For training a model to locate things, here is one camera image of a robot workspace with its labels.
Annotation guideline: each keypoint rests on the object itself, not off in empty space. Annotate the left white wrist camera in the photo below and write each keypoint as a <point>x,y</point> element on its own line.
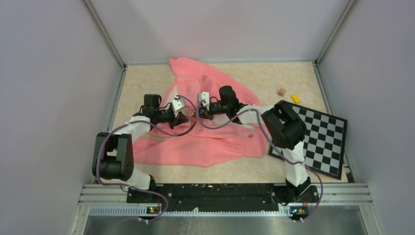
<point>178,104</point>

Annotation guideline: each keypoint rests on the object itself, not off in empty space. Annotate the small yellow block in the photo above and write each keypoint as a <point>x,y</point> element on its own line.
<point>295,98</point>

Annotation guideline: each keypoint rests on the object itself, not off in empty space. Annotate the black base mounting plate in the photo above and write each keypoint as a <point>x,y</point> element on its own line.
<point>266,197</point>

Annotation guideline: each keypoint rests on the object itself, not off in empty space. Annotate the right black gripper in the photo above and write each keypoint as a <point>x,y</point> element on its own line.
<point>204,112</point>

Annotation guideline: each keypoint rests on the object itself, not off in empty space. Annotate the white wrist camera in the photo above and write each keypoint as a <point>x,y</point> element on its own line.
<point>204,99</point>
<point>178,104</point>

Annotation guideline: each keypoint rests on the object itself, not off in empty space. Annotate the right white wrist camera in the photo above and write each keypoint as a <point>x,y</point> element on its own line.
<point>204,99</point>

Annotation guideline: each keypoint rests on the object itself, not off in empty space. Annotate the aluminium front rail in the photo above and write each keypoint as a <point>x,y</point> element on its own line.
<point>111,200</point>

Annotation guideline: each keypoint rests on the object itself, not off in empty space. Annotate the black white checkerboard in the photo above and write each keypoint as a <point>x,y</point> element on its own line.
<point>324,142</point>

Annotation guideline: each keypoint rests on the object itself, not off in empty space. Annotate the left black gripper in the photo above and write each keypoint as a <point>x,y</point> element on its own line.
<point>180,119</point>

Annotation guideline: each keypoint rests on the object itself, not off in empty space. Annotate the small wooden cube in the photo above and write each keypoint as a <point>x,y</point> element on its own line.
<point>281,92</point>

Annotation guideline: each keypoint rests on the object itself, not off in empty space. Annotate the pink zip-up jacket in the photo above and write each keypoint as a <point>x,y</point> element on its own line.
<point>202,147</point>

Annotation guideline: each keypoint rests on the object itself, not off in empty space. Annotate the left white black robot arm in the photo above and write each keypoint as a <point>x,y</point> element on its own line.
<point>113,159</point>

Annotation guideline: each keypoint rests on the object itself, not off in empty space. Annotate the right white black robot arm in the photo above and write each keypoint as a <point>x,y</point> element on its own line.
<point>281,126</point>

